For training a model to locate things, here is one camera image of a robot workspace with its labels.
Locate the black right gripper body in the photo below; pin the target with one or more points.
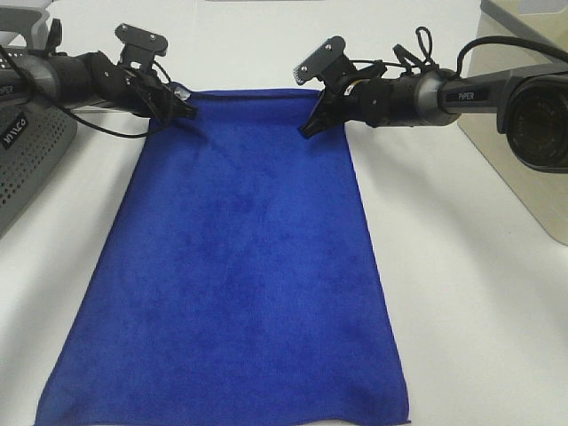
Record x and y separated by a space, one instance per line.
366 93

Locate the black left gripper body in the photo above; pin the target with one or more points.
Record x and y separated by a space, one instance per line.
127 89

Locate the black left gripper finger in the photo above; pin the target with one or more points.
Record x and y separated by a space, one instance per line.
173 102

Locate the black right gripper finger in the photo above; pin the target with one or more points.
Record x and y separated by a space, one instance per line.
324 116

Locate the blue microfibre towel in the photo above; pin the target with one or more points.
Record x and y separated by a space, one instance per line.
237 286

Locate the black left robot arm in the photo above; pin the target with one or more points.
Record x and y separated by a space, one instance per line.
90 80

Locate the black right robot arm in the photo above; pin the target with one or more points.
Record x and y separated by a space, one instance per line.
433 98

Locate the grey perforated plastic basket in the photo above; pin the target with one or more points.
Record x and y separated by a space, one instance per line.
33 139

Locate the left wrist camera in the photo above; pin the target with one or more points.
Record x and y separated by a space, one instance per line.
140 47

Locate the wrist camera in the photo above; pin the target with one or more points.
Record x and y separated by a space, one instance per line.
140 47
327 63

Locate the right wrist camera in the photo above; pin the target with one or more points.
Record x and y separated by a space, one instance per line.
327 63

